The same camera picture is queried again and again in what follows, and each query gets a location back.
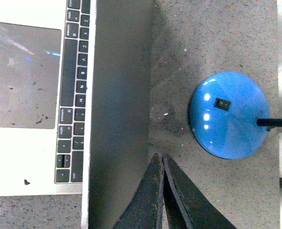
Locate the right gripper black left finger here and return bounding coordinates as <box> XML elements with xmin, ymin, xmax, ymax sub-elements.
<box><xmin>113</xmin><ymin>154</ymin><xmax>164</xmax><ymax>229</ymax></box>

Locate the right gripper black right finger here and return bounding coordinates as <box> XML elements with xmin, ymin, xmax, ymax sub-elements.
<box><xmin>163</xmin><ymin>155</ymin><xmax>236</xmax><ymax>229</ymax></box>

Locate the silver laptop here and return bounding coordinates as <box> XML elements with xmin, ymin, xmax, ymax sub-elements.
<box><xmin>0</xmin><ymin>0</ymin><xmax>154</xmax><ymax>229</ymax></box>

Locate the blue desk lamp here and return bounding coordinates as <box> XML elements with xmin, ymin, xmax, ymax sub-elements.
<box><xmin>189</xmin><ymin>72</ymin><xmax>282</xmax><ymax>160</ymax></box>

